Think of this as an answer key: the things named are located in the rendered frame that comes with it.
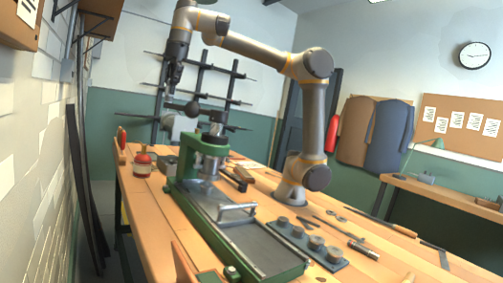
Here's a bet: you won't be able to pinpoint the wooden side table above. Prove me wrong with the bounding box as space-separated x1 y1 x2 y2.
370 171 503 227

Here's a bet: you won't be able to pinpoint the grey-white machine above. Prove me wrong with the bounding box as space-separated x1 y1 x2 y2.
158 111 200 145

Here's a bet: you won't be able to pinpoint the grey slide handle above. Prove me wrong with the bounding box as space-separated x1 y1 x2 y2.
217 201 259 222

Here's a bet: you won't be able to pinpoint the green desk lamp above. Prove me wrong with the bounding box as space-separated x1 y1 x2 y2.
391 137 447 182

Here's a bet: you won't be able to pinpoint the grey metal box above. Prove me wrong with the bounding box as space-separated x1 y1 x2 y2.
156 154 181 177

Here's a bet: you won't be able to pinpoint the black fly with ball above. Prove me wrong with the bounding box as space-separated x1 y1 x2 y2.
163 99 230 126

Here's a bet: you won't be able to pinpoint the orange wooden bench stop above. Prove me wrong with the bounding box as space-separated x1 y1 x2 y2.
170 239 198 283

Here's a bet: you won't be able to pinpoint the wooden-handled file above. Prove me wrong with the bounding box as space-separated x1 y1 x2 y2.
342 206 419 240

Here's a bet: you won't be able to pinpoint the grey steel slide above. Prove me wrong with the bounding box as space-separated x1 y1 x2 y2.
174 178 261 229

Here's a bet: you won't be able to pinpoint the cork notice board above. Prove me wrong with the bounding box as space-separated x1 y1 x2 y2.
411 92 503 163

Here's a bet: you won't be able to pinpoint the grey small device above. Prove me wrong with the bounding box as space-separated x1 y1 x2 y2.
416 170 437 186

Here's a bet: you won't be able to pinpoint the brown wooden box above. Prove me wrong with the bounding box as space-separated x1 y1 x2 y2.
473 195 503 212

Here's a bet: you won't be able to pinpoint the blue work coat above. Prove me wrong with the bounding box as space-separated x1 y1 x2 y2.
362 98 416 176

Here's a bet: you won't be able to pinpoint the red fire extinguisher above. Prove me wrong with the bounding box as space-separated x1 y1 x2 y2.
323 113 341 154

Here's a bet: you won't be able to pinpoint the white paper sheet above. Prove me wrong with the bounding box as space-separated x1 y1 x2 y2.
234 158 267 171

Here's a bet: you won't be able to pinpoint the green button box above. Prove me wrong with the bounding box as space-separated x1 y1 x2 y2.
222 264 242 283

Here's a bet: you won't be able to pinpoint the dark dividers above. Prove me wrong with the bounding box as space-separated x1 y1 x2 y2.
295 215 321 231

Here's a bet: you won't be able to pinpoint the white wall clock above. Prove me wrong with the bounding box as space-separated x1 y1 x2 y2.
457 40 492 71

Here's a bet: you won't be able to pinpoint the green fly press body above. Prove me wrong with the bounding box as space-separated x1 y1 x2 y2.
162 131 313 283

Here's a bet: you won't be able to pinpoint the red oil can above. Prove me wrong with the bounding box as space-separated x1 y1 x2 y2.
132 142 154 180

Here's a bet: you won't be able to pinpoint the blue-grey stub rack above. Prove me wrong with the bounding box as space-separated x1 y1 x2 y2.
266 215 351 274

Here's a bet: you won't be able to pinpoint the dark steel punch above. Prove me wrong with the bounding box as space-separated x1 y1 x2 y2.
312 213 366 245

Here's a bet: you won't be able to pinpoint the silver cylinder tool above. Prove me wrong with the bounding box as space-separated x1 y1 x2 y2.
346 239 382 262

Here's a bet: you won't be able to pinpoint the steel try square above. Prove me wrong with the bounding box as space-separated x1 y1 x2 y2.
419 239 451 272

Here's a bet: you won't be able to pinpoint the brown wall shelf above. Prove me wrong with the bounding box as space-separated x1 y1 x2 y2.
77 0 126 43

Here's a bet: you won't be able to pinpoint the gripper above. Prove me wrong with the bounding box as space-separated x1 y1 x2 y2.
164 37 190 105

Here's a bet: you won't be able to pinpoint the grey press ram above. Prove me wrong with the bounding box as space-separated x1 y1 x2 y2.
195 152 228 183

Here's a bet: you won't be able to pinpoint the brown block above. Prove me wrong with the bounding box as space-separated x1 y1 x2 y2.
232 164 257 185

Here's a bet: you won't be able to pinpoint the black wall rack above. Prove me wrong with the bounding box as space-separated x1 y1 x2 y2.
113 48 257 146

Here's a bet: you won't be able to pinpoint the black leaning boards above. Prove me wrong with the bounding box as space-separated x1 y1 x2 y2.
64 102 112 277

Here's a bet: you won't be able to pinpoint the grey conduit pipe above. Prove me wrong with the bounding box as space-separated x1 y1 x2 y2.
58 0 80 84

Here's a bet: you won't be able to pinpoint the cardboard box with label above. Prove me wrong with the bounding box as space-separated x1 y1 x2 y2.
0 0 46 54

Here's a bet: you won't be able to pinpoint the black hammer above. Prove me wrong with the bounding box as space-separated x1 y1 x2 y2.
219 168 250 194

